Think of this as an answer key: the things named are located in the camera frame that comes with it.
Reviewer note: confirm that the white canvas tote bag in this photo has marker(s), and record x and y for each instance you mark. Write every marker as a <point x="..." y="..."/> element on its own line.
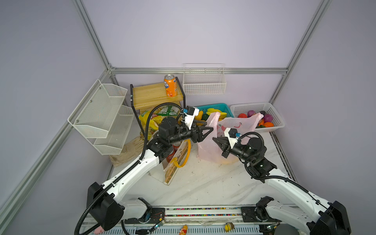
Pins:
<point x="166" y="171"/>

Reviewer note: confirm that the yellow chips bag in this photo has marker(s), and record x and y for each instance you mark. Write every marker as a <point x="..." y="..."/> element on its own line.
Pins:
<point x="154" y="122"/>

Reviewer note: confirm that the white mesh two-tier rack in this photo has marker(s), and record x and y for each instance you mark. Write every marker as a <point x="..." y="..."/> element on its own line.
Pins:
<point x="102" y="118"/>

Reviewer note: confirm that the red tomato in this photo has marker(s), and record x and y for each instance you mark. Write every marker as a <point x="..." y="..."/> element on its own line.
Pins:
<point x="242" y="115"/>

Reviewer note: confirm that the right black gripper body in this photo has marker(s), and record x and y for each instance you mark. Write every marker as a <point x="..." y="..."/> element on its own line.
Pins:
<point x="239" y="152"/>

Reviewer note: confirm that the green snack bag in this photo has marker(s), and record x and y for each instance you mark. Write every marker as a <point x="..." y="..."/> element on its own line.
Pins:
<point x="168" y="110"/>

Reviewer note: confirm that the red cola can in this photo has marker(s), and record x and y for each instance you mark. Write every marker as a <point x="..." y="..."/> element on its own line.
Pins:
<point x="175" y="148"/>

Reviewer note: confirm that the white plastic vegetable basket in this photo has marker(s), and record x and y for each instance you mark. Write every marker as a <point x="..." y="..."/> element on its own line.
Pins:
<point x="268" y="108"/>

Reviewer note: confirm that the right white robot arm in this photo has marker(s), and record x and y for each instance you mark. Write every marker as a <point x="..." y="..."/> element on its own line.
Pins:
<point x="313" y="215"/>

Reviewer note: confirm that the pink plastic grocery bag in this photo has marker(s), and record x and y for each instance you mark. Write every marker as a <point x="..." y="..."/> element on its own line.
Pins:
<point x="209" y="151"/>

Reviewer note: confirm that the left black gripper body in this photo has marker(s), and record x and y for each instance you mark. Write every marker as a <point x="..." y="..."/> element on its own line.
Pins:
<point x="183" y="133"/>

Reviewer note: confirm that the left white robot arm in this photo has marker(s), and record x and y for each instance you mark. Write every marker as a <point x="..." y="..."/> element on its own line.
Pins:
<point x="104" y="201"/>

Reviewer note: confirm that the white wire wall basket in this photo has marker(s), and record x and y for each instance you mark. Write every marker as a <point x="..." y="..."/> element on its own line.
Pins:
<point x="204" y="79"/>

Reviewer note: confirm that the purple round vegetable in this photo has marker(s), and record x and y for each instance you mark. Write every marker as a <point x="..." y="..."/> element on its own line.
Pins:
<point x="268" y="118"/>

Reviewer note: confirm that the orange soda can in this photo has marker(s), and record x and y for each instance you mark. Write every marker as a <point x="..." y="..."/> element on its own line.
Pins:
<point x="170" y="85"/>

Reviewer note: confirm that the wooden three-tier shelf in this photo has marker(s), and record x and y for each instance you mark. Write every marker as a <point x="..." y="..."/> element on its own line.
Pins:
<point x="145" y="98"/>

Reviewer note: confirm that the teal plastic fruit basket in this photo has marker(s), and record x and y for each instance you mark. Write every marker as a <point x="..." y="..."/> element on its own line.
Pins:
<point x="219" y="107"/>

